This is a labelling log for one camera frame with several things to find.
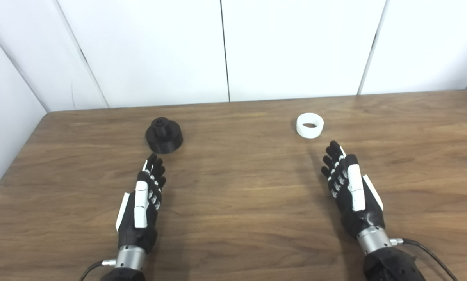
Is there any white ring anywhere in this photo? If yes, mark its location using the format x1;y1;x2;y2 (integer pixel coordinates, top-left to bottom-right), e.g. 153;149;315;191
296;113;324;139

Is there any round black part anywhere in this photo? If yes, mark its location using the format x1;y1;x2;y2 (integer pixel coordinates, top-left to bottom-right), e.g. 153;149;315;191
145;117;184;153

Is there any white and black left hand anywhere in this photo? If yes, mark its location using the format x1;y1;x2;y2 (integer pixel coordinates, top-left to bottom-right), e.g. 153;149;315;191
116;153;167;252

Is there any white and black right hand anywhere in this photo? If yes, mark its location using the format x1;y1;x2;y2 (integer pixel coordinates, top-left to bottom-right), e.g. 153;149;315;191
321;140;385;238

